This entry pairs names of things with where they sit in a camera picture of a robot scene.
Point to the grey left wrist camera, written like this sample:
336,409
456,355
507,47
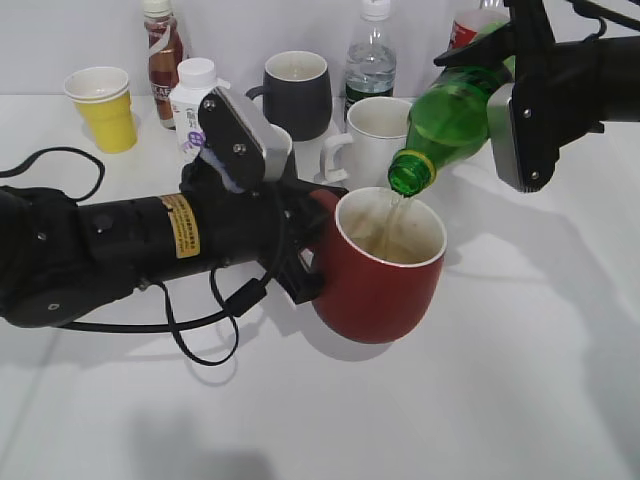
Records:
240,143

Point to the brown coffee drink bottle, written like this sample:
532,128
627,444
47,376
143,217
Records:
165,52

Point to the green soda bottle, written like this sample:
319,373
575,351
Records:
446,124

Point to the yellow paper cup stack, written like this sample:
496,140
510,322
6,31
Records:
101,96

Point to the dark red ceramic mug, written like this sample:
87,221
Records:
364,298

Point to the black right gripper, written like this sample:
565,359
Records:
554,83

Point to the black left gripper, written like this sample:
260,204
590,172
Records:
271,225

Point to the white ceramic mug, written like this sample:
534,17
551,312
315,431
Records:
376,129

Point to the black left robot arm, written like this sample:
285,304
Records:
61,260

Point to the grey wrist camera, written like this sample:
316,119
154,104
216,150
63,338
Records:
240,143
501,125

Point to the white milk carton bottle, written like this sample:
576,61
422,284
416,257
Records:
197,77

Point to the dark cola bottle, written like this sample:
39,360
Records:
484,18

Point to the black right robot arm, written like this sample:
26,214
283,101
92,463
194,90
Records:
616,93

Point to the dark grey rear mug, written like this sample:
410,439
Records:
296,94

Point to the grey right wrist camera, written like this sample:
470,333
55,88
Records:
501,125

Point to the black front ceramic mug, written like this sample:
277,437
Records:
290,169

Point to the clear water bottle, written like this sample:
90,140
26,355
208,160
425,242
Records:
370,68

